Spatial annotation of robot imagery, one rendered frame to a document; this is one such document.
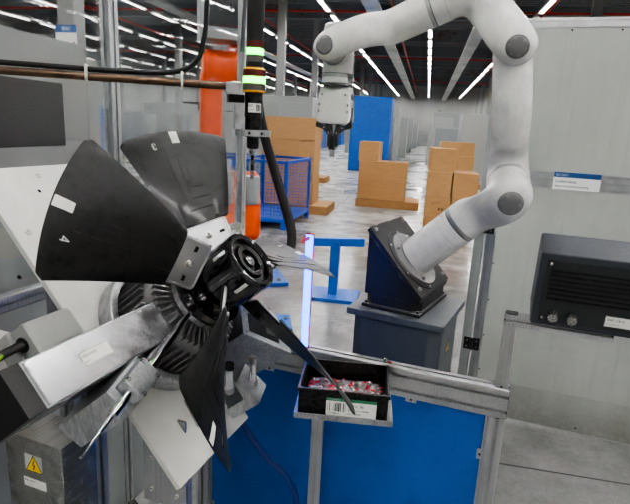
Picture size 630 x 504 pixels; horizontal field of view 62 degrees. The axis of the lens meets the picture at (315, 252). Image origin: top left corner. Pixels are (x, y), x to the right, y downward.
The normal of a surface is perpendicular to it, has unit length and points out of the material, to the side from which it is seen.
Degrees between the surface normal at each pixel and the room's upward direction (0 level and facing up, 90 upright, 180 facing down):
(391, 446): 90
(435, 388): 90
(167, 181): 54
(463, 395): 90
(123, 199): 77
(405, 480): 90
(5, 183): 50
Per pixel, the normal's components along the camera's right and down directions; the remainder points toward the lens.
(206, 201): 0.18, -0.44
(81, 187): 0.74, -0.07
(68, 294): 0.75, -0.53
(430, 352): 0.31, 0.24
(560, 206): -0.35, 0.21
